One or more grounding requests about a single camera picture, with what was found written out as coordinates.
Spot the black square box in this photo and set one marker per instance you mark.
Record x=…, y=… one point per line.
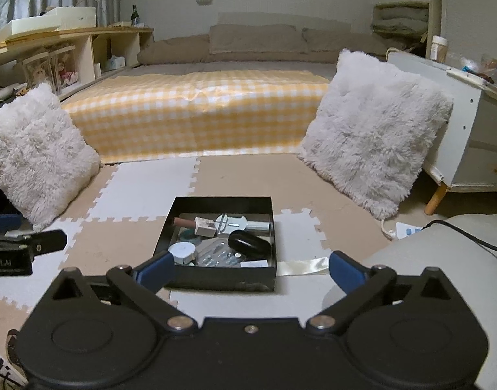
x=216, y=282

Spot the white paper roll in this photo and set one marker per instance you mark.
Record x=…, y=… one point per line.
x=4, y=91

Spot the white round tape roll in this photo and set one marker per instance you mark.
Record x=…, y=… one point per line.
x=183, y=252

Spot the white power strip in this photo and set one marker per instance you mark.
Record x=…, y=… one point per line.
x=406, y=229

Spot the grey cloth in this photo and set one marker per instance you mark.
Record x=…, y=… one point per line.
x=435, y=276

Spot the wooden shelf unit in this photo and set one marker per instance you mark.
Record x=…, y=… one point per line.
x=110, y=30

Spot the white paper card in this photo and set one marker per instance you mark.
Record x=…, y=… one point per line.
x=254, y=263

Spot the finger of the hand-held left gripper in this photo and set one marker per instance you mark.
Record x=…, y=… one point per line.
x=41, y=241
x=4, y=223

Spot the white charger plug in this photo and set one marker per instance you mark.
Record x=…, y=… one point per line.
x=203, y=226

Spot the gold foil strip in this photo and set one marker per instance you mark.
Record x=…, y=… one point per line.
x=301, y=267

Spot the black earbuds case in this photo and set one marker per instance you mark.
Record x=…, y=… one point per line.
x=248, y=243

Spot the white plastic tool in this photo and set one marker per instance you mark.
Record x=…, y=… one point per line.
x=232, y=222

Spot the clear doll display case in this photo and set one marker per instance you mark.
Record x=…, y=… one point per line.
x=65, y=69
x=37, y=71

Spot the white flat box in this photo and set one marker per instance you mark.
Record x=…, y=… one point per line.
x=69, y=18

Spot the white side table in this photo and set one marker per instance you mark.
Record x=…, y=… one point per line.
x=467, y=130

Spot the grey door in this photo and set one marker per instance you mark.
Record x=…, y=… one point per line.
x=472, y=12

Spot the white lidded jar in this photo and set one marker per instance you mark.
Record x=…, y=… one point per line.
x=438, y=50

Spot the sneaker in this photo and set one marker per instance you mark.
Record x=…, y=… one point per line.
x=14, y=349

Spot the grey bed mattress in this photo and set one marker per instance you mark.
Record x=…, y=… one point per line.
x=171, y=69

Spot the yellow checked bed sheet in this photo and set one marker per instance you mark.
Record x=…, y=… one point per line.
x=191, y=118

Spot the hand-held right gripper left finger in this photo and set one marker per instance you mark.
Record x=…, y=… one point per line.
x=157, y=272

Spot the foam puzzle floor mat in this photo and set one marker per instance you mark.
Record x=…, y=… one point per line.
x=232, y=178

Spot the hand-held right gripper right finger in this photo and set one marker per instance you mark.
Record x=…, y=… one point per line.
x=346, y=274

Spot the tissue box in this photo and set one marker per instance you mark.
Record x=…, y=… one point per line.
x=116, y=63

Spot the folded beige blankets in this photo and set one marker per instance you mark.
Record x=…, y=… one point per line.
x=400, y=16

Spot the clear blister pack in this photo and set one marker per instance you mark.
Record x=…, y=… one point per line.
x=220, y=258

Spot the green glass bottle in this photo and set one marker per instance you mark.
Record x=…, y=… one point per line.
x=135, y=16

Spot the beige duvet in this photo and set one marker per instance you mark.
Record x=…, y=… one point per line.
x=171, y=48

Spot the teal tape roll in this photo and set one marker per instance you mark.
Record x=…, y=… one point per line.
x=188, y=235

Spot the white fluffy cushion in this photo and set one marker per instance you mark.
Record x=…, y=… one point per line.
x=37, y=150
x=370, y=130

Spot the beige bed pillow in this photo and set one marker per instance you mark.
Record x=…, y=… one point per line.
x=337, y=38
x=252, y=36

